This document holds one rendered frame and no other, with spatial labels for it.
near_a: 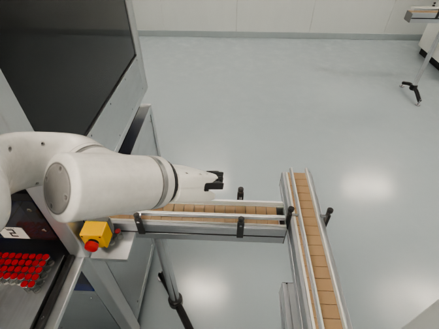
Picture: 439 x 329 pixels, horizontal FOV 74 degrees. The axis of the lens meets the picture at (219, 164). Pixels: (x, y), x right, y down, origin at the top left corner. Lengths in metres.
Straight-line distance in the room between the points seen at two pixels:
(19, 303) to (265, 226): 0.81
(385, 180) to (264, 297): 1.51
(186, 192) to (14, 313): 0.79
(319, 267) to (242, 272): 1.04
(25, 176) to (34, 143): 0.04
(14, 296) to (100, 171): 0.84
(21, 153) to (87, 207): 0.11
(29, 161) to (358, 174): 2.61
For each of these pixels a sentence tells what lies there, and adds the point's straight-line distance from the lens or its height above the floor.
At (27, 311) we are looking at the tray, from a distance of 1.12.
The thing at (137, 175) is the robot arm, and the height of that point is 1.52.
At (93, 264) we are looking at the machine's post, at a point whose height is 0.83.
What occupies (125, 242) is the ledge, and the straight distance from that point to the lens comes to 1.13.
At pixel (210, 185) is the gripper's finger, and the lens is 0.51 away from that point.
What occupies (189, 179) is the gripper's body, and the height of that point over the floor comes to 1.46.
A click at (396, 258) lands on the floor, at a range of 2.37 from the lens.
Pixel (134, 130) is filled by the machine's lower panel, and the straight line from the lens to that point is 1.60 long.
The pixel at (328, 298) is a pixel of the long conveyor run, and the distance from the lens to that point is 0.98.
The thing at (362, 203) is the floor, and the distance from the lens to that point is 2.57.
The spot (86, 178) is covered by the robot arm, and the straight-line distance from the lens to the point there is 0.36.
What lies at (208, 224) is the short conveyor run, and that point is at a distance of 1.05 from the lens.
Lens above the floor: 1.79
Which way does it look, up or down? 43 degrees down
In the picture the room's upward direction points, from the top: straight up
